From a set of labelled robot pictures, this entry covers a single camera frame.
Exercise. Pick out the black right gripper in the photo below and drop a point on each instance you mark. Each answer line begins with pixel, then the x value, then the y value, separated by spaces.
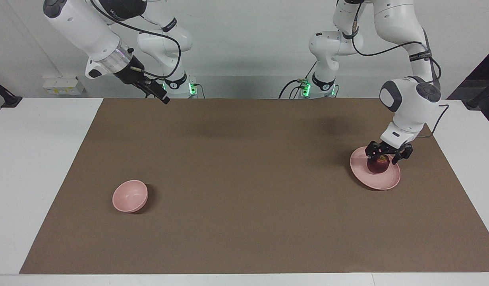
pixel 133 71

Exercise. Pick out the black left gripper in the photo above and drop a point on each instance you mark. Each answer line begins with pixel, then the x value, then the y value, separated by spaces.
pixel 389 151

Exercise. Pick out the red apple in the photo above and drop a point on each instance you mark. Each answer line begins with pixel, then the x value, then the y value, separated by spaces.
pixel 378 166

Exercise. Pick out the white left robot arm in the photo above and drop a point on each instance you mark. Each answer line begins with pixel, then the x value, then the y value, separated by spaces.
pixel 411 107

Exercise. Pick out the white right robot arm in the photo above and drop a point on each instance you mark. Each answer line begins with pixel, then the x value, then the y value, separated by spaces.
pixel 89 28

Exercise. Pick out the pink plate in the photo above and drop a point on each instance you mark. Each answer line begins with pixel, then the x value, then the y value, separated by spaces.
pixel 383 180

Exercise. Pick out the pink bowl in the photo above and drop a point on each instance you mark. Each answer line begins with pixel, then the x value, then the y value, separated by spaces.
pixel 128 196

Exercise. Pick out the black clamp stand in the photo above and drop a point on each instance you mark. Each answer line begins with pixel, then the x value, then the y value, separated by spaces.
pixel 480 97
pixel 8 100

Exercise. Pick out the brown table mat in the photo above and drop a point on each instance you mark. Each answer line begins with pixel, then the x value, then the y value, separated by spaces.
pixel 248 198

